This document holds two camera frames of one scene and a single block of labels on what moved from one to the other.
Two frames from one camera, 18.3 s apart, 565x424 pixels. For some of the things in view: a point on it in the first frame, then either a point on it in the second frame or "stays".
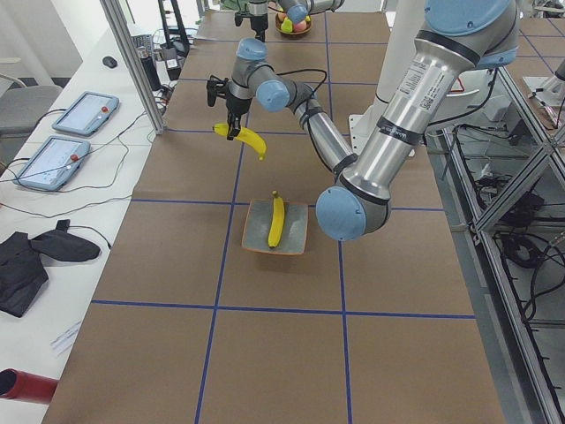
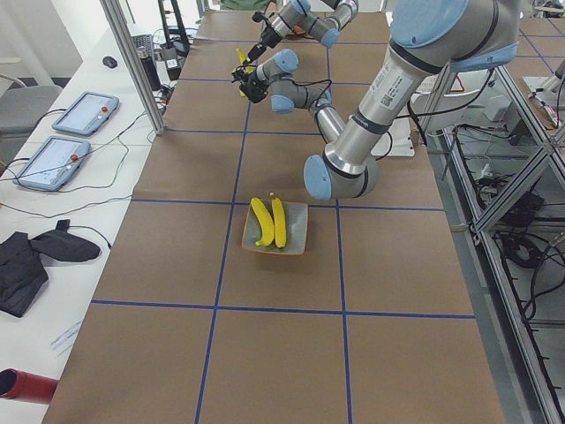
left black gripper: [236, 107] → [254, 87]
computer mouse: [109, 61] stays
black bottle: [150, 68] stays
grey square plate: [256, 230] stays
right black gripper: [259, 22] → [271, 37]
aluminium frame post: [112, 8] stays
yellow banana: [244, 135] → [266, 220]
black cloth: [22, 274] stays
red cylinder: [21, 385] stays
